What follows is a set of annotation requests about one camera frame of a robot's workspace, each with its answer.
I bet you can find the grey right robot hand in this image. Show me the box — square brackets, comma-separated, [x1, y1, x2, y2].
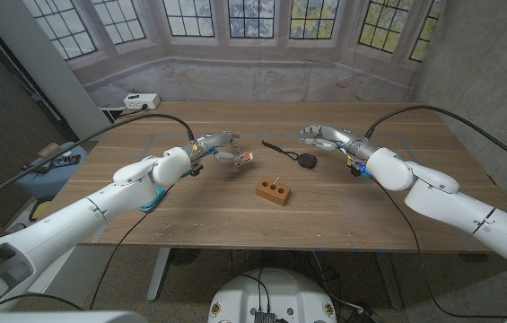
[298, 125, 378, 161]

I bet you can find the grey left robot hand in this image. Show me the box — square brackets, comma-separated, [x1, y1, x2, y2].
[189, 130, 246, 168]

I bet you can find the brown wooden block with holes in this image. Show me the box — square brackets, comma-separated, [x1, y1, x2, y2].
[255, 176, 293, 207]

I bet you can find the printed window backdrop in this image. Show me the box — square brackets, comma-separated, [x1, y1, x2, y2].
[22, 0, 445, 109]

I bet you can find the teal handheld calculator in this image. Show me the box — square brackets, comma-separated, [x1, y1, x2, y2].
[139, 186, 168, 214]

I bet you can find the white power strip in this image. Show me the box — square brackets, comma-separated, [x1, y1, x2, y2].
[123, 92, 162, 111]

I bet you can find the black floor fan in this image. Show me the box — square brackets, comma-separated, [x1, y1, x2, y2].
[170, 248, 203, 266]

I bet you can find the grey metal table leg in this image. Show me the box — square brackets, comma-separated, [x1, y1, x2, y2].
[146, 248, 173, 302]
[373, 251, 405, 310]

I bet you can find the black remote control with buttons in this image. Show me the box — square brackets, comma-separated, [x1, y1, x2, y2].
[48, 153, 82, 170]

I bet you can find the beige twine roll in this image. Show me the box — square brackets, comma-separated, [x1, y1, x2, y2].
[37, 142, 63, 161]

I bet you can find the white robot torso base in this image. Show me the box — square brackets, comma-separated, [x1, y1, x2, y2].
[207, 266, 338, 323]

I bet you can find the blue padded stool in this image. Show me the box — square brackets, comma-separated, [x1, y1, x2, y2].
[13, 141, 89, 201]

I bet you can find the slim black remote control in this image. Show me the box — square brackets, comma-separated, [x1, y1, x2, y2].
[20, 163, 50, 175]

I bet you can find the yellow round object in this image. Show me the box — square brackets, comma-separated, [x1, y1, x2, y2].
[28, 200, 52, 222]

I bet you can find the white robot body edge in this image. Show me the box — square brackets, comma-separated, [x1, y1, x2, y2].
[0, 310, 149, 323]

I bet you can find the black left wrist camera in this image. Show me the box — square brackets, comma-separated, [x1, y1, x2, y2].
[184, 163, 205, 179]

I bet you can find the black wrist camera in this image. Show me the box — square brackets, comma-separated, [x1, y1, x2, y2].
[184, 163, 205, 179]
[346, 161, 373, 179]

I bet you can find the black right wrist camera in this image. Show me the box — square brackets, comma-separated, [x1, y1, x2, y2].
[346, 161, 373, 179]

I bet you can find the black round disc with cord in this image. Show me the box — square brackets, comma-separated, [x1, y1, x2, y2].
[260, 139, 319, 170]

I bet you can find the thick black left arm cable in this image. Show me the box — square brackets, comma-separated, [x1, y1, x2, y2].
[0, 112, 197, 212]

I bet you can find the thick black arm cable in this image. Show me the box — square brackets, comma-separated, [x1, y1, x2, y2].
[363, 104, 507, 174]
[0, 112, 197, 212]

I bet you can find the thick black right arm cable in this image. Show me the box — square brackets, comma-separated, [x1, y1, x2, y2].
[363, 104, 507, 174]

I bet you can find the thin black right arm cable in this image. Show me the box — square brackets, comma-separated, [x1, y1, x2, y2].
[372, 177, 507, 319]

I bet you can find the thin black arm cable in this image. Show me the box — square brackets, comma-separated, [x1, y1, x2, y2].
[0, 183, 174, 313]
[372, 177, 507, 319]

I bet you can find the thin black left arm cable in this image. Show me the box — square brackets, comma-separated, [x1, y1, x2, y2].
[0, 183, 174, 313]

